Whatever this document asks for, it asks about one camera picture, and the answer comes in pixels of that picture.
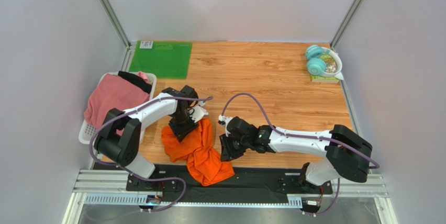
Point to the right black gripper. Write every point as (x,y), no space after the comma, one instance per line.
(230,144)

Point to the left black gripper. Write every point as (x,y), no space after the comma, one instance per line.
(181,132)

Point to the orange t shirt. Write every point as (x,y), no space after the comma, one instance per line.
(197,150)

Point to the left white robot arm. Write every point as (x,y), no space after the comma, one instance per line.
(116,142)

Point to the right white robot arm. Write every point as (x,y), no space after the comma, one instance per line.
(344,153)

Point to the black t shirt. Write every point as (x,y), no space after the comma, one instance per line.
(140,80)

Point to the green cutting mat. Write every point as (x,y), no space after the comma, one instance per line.
(164,59)

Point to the pink t shirt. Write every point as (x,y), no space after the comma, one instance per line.
(113,101)

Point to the white plastic basket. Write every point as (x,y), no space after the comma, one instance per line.
(104,119)

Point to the colourful book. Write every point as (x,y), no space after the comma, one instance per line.
(330,67)

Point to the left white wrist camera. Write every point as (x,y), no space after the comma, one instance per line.
(198,113)

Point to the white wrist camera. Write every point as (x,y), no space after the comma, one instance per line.
(198,113)
(224,120)

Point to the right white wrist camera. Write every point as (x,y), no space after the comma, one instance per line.
(224,120)

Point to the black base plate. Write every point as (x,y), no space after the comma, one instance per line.
(248,185)

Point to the aluminium frame rail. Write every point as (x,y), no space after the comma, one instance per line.
(100,196)

